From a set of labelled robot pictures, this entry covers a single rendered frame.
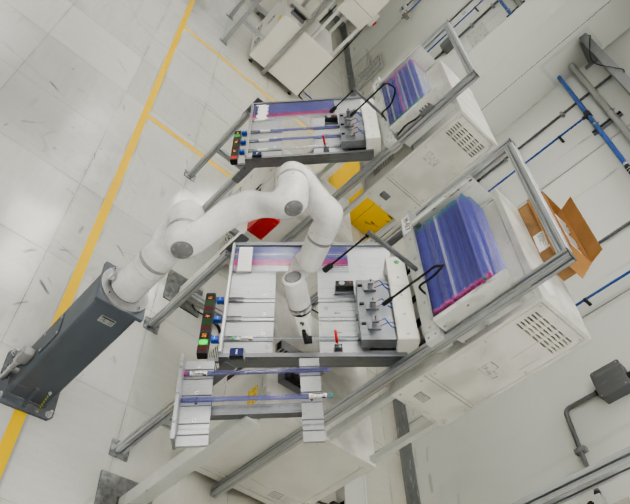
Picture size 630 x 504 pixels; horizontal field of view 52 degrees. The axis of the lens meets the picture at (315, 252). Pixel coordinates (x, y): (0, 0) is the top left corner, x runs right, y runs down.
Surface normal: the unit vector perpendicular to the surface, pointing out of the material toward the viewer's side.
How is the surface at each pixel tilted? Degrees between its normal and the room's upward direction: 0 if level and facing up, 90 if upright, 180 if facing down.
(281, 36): 90
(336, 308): 42
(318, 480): 90
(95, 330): 90
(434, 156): 90
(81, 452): 0
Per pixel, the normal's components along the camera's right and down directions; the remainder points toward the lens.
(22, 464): 0.69, -0.58
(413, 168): 0.02, 0.62
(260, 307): 0.01, -0.78
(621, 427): -0.73, -0.53
